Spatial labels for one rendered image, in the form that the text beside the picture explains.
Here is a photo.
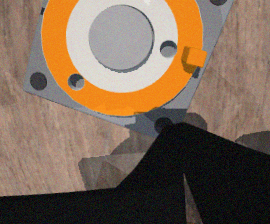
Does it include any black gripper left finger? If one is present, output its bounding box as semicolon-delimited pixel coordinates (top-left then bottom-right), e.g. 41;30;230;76
0;123;187;224

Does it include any round orange and white plate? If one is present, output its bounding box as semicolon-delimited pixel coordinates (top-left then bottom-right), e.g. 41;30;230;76
41;0;207;116

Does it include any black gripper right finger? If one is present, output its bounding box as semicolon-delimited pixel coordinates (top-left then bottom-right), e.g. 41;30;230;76
175;121;270;224

